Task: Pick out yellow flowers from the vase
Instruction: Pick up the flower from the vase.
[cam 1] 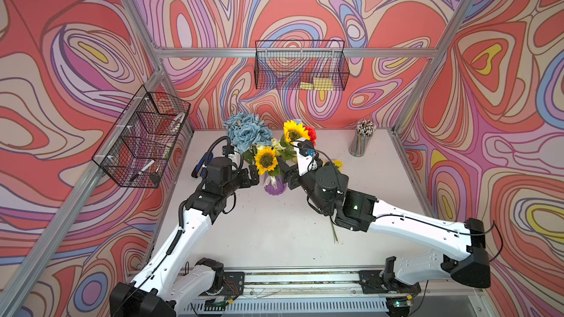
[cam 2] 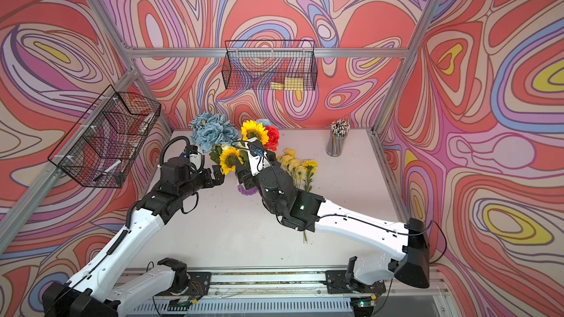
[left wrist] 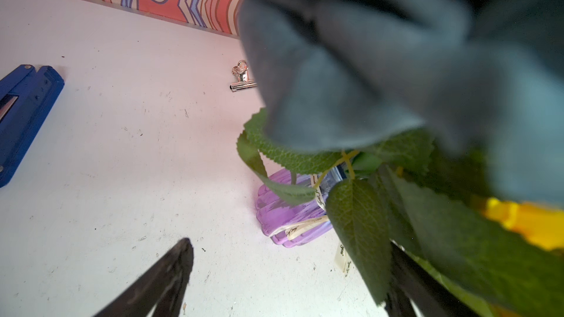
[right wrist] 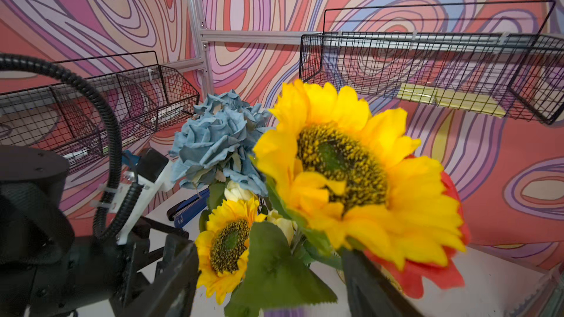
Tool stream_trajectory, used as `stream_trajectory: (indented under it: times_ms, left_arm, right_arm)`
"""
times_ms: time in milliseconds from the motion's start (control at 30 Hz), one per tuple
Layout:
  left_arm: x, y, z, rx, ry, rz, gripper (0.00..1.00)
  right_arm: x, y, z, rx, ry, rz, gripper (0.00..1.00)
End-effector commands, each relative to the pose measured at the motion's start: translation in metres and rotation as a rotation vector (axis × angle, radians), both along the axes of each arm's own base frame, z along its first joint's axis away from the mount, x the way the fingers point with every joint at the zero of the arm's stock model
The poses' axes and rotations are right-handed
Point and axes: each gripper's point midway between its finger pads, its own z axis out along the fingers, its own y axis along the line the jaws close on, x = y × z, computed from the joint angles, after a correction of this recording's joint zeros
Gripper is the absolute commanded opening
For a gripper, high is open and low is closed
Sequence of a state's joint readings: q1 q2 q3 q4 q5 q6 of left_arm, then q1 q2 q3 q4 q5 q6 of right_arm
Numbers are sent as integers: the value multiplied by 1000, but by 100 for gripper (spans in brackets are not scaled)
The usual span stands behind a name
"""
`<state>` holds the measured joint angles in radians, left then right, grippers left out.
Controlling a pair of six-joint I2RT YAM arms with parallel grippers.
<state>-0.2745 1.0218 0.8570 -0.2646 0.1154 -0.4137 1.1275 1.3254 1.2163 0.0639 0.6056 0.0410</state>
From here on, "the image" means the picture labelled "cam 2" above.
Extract dusty blue rose bunch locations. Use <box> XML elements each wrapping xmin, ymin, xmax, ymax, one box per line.
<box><xmin>189</xmin><ymin>112</ymin><xmax>240</xmax><ymax>154</ymax></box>

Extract back black wire basket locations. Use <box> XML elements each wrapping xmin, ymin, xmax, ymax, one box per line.
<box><xmin>222</xmin><ymin>39</ymin><xmax>318</xmax><ymax>92</ymax></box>

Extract large yellow sunflower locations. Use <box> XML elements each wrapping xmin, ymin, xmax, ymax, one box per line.
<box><xmin>241</xmin><ymin>120</ymin><xmax>270</xmax><ymax>145</ymax></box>

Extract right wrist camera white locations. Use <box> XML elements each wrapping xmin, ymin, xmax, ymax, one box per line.
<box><xmin>245</xmin><ymin>140</ymin><xmax>268</xmax><ymax>176</ymax></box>

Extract left black wire basket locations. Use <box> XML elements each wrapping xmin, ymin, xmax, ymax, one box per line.
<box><xmin>48</xmin><ymin>86</ymin><xmax>162</xmax><ymax>189</ymax></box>

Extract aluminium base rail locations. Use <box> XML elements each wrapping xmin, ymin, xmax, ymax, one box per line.
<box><xmin>107</xmin><ymin>267</ymin><xmax>457</xmax><ymax>316</ymax></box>

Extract yellow carnation flower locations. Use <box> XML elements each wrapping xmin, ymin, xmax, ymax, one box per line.
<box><xmin>303</xmin><ymin>159</ymin><xmax>318</xmax><ymax>192</ymax></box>

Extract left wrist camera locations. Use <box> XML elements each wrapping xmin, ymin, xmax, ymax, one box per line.
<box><xmin>184</xmin><ymin>145</ymin><xmax>205</xmax><ymax>171</ymax></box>

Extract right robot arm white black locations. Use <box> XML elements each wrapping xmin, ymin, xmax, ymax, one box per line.
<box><xmin>235</xmin><ymin>160</ymin><xmax>430</xmax><ymax>290</ymax></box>

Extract metal pencil cup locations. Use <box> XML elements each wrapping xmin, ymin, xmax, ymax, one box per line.
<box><xmin>325</xmin><ymin>119</ymin><xmax>350</xmax><ymax>157</ymax></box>

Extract black wire basket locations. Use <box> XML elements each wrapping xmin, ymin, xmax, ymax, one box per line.
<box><xmin>48</xmin><ymin>86</ymin><xmax>162</xmax><ymax>189</ymax></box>
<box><xmin>222</xmin><ymin>39</ymin><xmax>318</xmax><ymax>92</ymax></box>

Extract white marker pen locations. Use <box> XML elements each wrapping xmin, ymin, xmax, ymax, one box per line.
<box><xmin>94</xmin><ymin>159</ymin><xmax>121</xmax><ymax>182</ymax></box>

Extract small yellow sunflower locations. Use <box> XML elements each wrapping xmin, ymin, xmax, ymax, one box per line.
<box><xmin>220</xmin><ymin>146</ymin><xmax>242</xmax><ymax>176</ymax></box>

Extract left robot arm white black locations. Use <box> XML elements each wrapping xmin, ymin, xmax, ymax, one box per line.
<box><xmin>42</xmin><ymin>156</ymin><xmax>225</xmax><ymax>316</ymax></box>

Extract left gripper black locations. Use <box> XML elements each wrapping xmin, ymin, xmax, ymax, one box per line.
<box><xmin>177</xmin><ymin>163</ymin><xmax>227</xmax><ymax>202</ymax></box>

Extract purple glass vase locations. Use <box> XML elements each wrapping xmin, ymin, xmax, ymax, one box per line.
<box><xmin>237</xmin><ymin>184</ymin><xmax>258</xmax><ymax>196</ymax></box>

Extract red paper rose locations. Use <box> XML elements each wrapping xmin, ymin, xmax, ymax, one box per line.
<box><xmin>264</xmin><ymin>126</ymin><xmax>280</xmax><ymax>152</ymax></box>

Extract yellow rose bunch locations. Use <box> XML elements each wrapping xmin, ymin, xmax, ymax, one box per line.
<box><xmin>275</xmin><ymin>147</ymin><xmax>309</xmax><ymax>244</ymax></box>

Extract yellow sticky notes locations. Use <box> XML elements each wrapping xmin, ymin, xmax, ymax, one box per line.
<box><xmin>270</xmin><ymin>77</ymin><xmax>305</xmax><ymax>92</ymax></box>

